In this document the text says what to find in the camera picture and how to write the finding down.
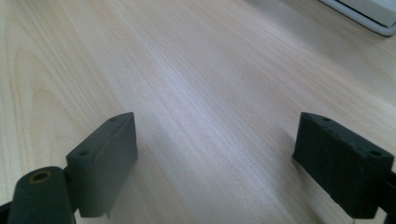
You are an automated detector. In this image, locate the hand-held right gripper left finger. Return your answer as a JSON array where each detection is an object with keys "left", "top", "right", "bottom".
[{"left": 65, "top": 111, "right": 139, "bottom": 218}]

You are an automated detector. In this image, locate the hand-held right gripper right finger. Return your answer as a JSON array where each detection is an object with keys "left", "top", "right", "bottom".
[{"left": 291, "top": 111, "right": 395, "bottom": 219}]

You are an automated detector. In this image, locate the white tray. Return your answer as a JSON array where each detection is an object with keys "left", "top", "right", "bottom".
[{"left": 318, "top": 0, "right": 396, "bottom": 37}]

